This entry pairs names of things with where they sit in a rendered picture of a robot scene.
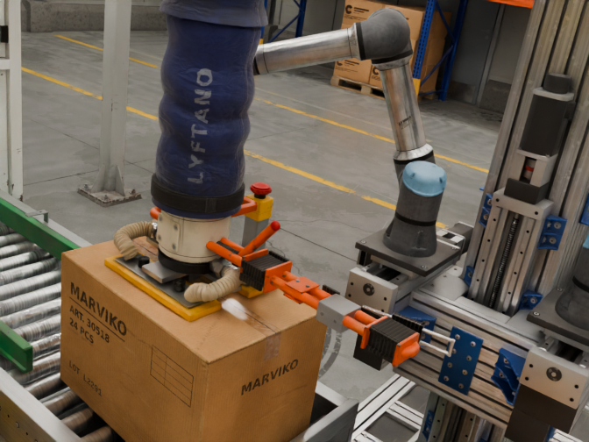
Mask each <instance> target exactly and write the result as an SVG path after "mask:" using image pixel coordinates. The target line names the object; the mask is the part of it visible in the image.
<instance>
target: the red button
mask: <svg viewBox="0 0 589 442"><path fill-rule="evenodd" d="M250 190H251V191H252V192H253V193H254V197H255V198H258V199H265V198H266V195H268V194H269V193H271V192H272V188H271V187H270V185H268V184H266V183H263V182H255V183H253V184H252V185H251V187H250Z"/></svg>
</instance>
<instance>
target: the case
mask: <svg viewBox="0 0 589 442"><path fill-rule="evenodd" d="M119 254H121V253H120V252H119V251H118V249H117V248H116V246H115V244H114V240H111V241H107V242H103V243H99V244H95V245H92V246H85V247H82V248H77V249H74V250H70V251H66V252H63V253H61V297H60V378H61V379H62V380H63V381H64V382H65V383H66V384H67V385H68V386H69V387H70V388H71V389H72V390H73V391H74V392H75V393H76V394H77V395H78V396H79V397H80V398H81V399H82V400H83V401H84V402H85V403H86V404H87V405H88V406H89V407H90V408H91V409H92V410H93V411H94V412H95V413H96V414H97V415H98V416H99V417H100V418H101V419H102V420H103V421H105V422H106V423H107V424H108V425H109V426H110V427H111V428H112V429H113V430H114V431H115V432H116V433H117V434H118V435H119V436H120V437H121V438H122V439H123V440H124V441H125V442H289V441H291V440H292V439H293V438H295V437H297V436H298V435H299V434H301V433H302V432H304V431H305V430H307V429H308V428H309V421H310V417H311V411H312V407H313V402H314V397H315V392H316V384H317V379H318V375H319V369H320V365H321V360H322V355H323V347H324V341H325V337H326V331H327V327H328V326H327V325H325V324H323V323H321V322H319V321H318V320H316V310H315V309H313V308H311V307H310V306H308V305H307V304H305V303H302V304H298V303H296V302H294V301H293V300H291V299H289V298H287V297H286V296H284V295H283V294H284V293H285V292H284V291H282V290H280V289H275V290H273V291H270V292H268V293H265V294H264V293H262V294H259V295H257V296H254V297H251V298H247V297H245V296H243V295H241V294H239V293H238V292H235V293H230V294H228V295H226V296H224V297H221V298H217V301H218V302H220V303H221V304H222V307H221V310H219V311H216V312H214V313H211V314H209V315H207V316H205V317H201V318H198V319H196V320H194V321H192V322H189V321H187V320H186V319H184V318H183V317H181V316H179V315H178V314H176V313H175V312H173V311H172V310H170V309H169V308H168V307H167V306H165V305H164V304H162V303H160V302H159V301H157V300H156V299H154V298H153V297H151V296H149V295H148V294H147V293H146V292H144V291H143V290H141V289H139V288H138V287H136V286H135V285H133V284H132V283H130V282H129V281H127V280H126V279H125V278H124V277H122V276H121V275H119V274H117V273H116V272H114V271H113V270H111V269H110V268H108V267H106V266H105V265H104V259H106V258H109V257H112V256H116V255H119Z"/></svg>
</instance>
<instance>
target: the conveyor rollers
mask: <svg viewBox="0 0 589 442"><path fill-rule="evenodd" d="M60 297H61V261H60V260H58V259H57V258H55V257H54V256H52V255H51V254H50V253H48V252H47V251H45V250H44V249H42V248H41V247H39V246H37V245H35V244H34V243H32V242H31V241H30V240H29V239H27V238H25V237H24V236H22V235H21V234H19V233H18V232H16V231H14V230H13V229H11V228H10V227H9V226H7V225H5V224H4V223H2V222H1V221H0V320H2V321H3V322H4V323H5V324H7V325H8V326H9V327H10V328H11V329H12V330H13V329H16V328H18V327H21V326H24V325H26V326H24V327H21V328H18V329H16V330H13V331H15V332H16V333H17V334H18V335H20V336H21V337H22V338H23V339H25V340H26V341H27V342H29V341H32V340H34V339H38V338H40V337H43V336H46V335H47V334H50V333H53V332H56V331H59V330H60V314H59V313H60ZM56 298H57V299H56ZM51 300H52V301H51ZM48 301H49V302H48ZM35 305H36V306H35ZM30 307H31V308H30ZM27 308H28V309H27ZM14 312H15V313H14ZM11 313H12V314H11ZM9 314H10V315H9ZM56 314H59V315H56ZM6 315H7V316H6ZM53 315H56V316H53ZM51 316H53V317H51ZM46 317H48V318H46ZM44 318H46V319H44ZM41 319H44V320H41ZM39 320H41V321H39ZM36 321H38V322H36ZM33 322H36V323H33ZM31 323H33V324H31ZM27 324H28V325H27ZM30 344H31V345H32V346H33V358H34V359H35V358H38V357H39V356H42V355H44V354H47V353H50V352H52V351H55V350H57V349H60V331H59V332H56V333H55V334H52V335H49V336H47V337H44V338H42V339H38V340H35V341H33V342H31V343H30ZM11 367H15V366H14V365H13V364H12V363H10V362H9V361H8V360H7V359H6V358H5V357H4V356H3V355H2V354H1V353H0V368H2V369H3V370H6V369H9V368H11ZM58 369H60V351H58V352H56V353H52V354H50V355H47V356H46V357H43V358H41V359H38V360H35V361H34V362H33V370H32V371H31V372H29V373H26V374H23V373H22V372H21V371H20V370H19V369H18V368H15V369H12V370H11V371H8V372H6V373H7V374H8V375H10V376H11V377H12V378H13V379H14V380H15V381H17V382H18V383H19V384H20V385H22V384H25V383H27V382H29V381H32V380H34V379H37V378H39V377H41V376H43V375H45V374H49V373H52V372H53V371H55V370H58ZM67 387H68V385H67V384H66V383H65V382H64V381H63V380H62V379H61V378H60V372H59V373H57V374H53V375H51V376H48V377H47V378H45V379H42V380H40V381H36V382H34V383H32V384H30V385H28V386H25V387H24V389H26V390H27V391H28V392H29V393H30V394H31V395H32V396H34V397H35V398H36V399H37V400H40V399H42V398H45V397H47V396H49V395H52V394H54V393H56V392H58V391H61V390H63V389H65V388H67ZM84 403H85V402H84V401H83V400H82V399H81V398H80V397H79V396H78V395H77V394H76V393H75V392H74V391H73V390H72V389H71V390H69V391H68V392H66V393H63V394H61V395H59V396H56V397H54V398H52V399H50V400H48V401H46V402H43V403H42V404H43V405H44V406H45V407H46V408H47V409H49V410H50V411H51V412H52V413H53V414H54V415H55V416H56V417H57V416H59V415H61V414H63V413H65V412H67V411H70V410H72V409H74V408H76V407H78V406H80V405H82V404H84ZM101 421H102V419H101V418H100V417H99V416H98V415H97V414H96V413H95V412H94V411H93V410H92V409H91V408H90V407H87V408H85V409H83V410H80V411H78V412H76V413H74V414H73V415H71V416H69V417H66V418H64V419H62V420H61V422H63V423H64V424H65V425H66V426H67V427H68V428H69V429H71V430H72V431H73V432H74V433H75V434H76V433H78V432H80V431H83V430H85V429H87V428H89V427H90V426H92V425H94V424H97V423H99V422H101ZM81 439H82V440H83V441H84V442H116V441H118V440H119V439H121V437H120V436H119V435H118V434H117V433H116V432H115V431H114V430H113V429H112V428H111V427H110V426H109V425H108V424H106V425H105V426H103V427H101V428H99V429H98V430H96V431H93V432H91V433H90V434H88V435H86V436H84V437H82V438H81Z"/></svg>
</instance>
